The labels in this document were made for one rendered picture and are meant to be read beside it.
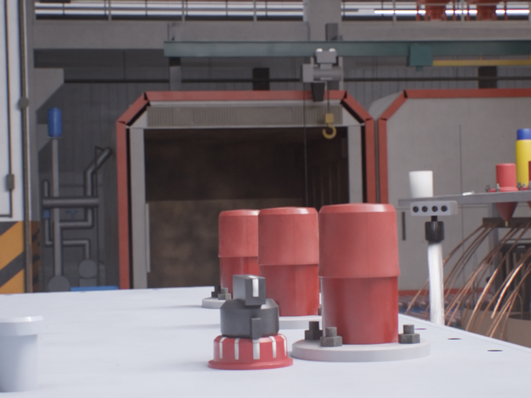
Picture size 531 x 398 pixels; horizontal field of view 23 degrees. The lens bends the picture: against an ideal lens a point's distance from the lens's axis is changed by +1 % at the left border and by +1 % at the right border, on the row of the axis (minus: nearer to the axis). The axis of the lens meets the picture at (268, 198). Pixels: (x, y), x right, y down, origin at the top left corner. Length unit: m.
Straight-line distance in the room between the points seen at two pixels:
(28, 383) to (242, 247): 0.82
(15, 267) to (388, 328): 10.60
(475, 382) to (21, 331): 0.34
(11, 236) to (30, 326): 10.70
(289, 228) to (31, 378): 0.53
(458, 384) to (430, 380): 0.03
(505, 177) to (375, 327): 2.97
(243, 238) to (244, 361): 0.71
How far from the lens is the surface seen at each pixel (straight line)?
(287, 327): 1.41
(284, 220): 1.44
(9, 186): 11.62
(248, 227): 1.76
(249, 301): 1.05
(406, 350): 1.11
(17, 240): 11.67
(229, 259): 1.77
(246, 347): 1.06
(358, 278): 1.11
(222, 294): 1.75
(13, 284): 11.68
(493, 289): 4.64
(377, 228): 1.12
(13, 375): 0.98
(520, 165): 4.83
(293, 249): 1.44
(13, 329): 0.97
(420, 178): 4.68
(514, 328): 4.08
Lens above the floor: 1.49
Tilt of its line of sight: 1 degrees up
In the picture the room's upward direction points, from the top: 1 degrees counter-clockwise
